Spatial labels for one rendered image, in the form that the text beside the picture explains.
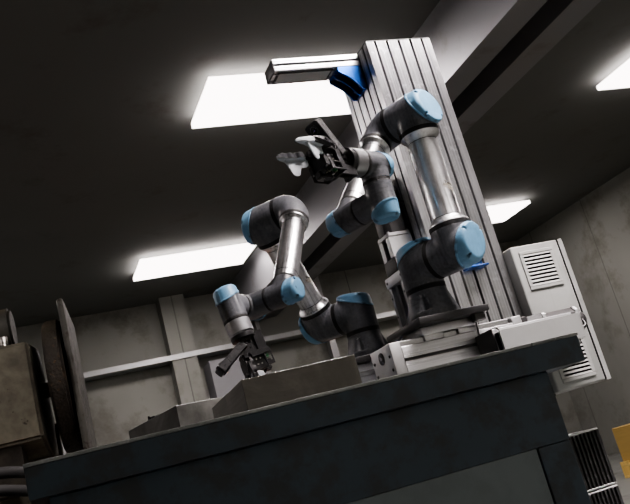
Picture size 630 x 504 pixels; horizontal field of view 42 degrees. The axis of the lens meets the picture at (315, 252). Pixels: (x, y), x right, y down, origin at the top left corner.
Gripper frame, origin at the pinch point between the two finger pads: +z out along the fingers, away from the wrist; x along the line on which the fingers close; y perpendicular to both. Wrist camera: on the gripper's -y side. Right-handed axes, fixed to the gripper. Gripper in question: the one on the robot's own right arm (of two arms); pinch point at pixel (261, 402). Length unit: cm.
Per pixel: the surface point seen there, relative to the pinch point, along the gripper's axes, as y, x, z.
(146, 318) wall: 102, 724, -290
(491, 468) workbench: -10, -125, 43
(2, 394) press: -69, 305, -122
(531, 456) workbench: -4, -125, 43
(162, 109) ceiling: 73, 227, -248
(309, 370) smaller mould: -22, -112, 21
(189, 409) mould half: -31, -61, 9
